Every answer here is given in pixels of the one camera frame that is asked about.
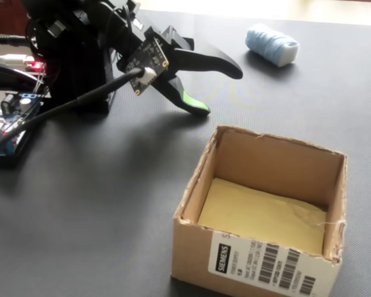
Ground thick black camera cable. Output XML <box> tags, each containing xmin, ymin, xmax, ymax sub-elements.
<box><xmin>0</xmin><ymin>61</ymin><xmax>155</xmax><ymax>155</ymax></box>

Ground open cardboard box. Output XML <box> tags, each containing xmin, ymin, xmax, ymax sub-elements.
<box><xmin>171</xmin><ymin>124</ymin><xmax>349</xmax><ymax>297</ymax></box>

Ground yellow sheet lining box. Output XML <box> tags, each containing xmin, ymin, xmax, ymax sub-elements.
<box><xmin>197</xmin><ymin>178</ymin><xmax>327</xmax><ymax>256</ymax></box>

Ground camera circuit board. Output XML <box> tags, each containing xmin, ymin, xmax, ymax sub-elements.
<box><xmin>116</xmin><ymin>35</ymin><xmax>170</xmax><ymax>96</ymax></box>

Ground thin white jumper wires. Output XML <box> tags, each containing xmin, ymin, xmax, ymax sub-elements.
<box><xmin>33</xmin><ymin>71</ymin><xmax>47</xmax><ymax>93</ymax></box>

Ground black power plug cable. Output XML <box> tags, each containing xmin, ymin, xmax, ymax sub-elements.
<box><xmin>0</xmin><ymin>35</ymin><xmax>30</xmax><ymax>48</ymax></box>

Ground light blue yarn block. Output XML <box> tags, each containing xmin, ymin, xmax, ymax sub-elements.
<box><xmin>245</xmin><ymin>24</ymin><xmax>300</xmax><ymax>67</ymax></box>

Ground white Siemens barcode label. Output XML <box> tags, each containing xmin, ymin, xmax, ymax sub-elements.
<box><xmin>207</xmin><ymin>230</ymin><xmax>331</xmax><ymax>297</ymax></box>

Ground white USB cable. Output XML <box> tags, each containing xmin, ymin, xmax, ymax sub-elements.
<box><xmin>0</xmin><ymin>53</ymin><xmax>28</xmax><ymax>64</ymax></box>

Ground black circuit board tray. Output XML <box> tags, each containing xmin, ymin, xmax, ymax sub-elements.
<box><xmin>0</xmin><ymin>101</ymin><xmax>49</xmax><ymax>170</ymax></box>

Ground thin black servo wires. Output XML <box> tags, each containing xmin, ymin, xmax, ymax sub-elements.
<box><xmin>104</xmin><ymin>0</ymin><xmax>140</xmax><ymax>62</ymax></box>

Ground blue circuit board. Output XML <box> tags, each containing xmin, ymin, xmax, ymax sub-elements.
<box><xmin>0</xmin><ymin>92</ymin><xmax>47</xmax><ymax>157</ymax></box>

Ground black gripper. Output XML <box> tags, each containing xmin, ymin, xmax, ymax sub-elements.
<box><xmin>143</xmin><ymin>24</ymin><xmax>244</xmax><ymax>117</ymax></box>

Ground black table mat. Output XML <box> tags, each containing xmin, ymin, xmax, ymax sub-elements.
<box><xmin>0</xmin><ymin>7</ymin><xmax>371</xmax><ymax>297</ymax></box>

